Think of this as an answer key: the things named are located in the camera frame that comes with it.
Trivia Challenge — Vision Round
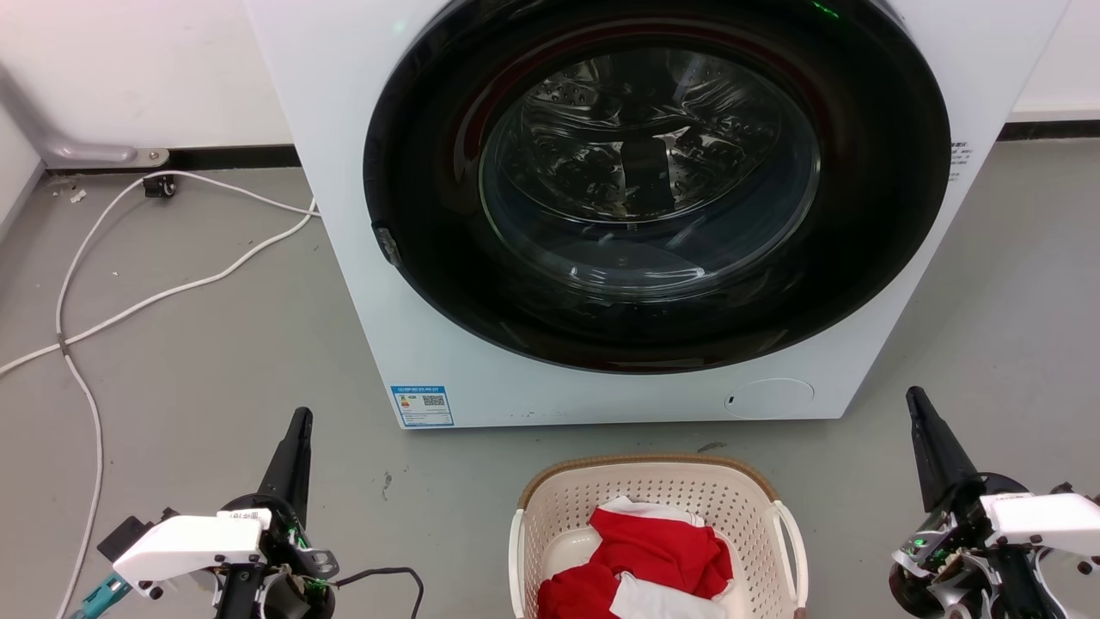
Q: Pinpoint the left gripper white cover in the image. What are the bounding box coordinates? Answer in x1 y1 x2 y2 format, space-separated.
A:
112 407 340 619

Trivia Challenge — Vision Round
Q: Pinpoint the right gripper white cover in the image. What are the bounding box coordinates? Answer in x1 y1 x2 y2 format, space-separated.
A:
889 386 1100 619

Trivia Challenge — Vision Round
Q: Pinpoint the beige perforated plastic laundry basket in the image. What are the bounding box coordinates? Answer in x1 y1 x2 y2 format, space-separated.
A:
509 454 810 619

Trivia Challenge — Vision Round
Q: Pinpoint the blue energy label sticker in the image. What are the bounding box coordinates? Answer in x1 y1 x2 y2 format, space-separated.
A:
391 385 455 428

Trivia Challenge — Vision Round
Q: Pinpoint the round white filter cover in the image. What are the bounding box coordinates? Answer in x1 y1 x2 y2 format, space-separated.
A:
724 378 816 420

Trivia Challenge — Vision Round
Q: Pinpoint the round black glass washer door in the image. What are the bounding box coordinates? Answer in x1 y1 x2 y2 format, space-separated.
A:
363 0 952 375

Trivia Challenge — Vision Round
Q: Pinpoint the red and white garment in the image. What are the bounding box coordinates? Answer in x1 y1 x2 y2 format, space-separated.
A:
538 497 735 619

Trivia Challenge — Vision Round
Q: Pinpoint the white front-load washing machine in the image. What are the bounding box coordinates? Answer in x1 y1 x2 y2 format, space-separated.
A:
243 0 1072 430

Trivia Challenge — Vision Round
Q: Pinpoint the white power cable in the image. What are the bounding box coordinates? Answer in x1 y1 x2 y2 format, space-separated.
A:
55 169 321 619
0 199 317 377

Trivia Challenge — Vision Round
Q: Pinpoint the teal cable connector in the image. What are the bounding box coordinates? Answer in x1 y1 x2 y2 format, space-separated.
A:
72 573 131 619

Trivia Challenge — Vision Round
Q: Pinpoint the grey wall pipe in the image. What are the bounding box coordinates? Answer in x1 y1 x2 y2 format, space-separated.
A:
0 64 170 169

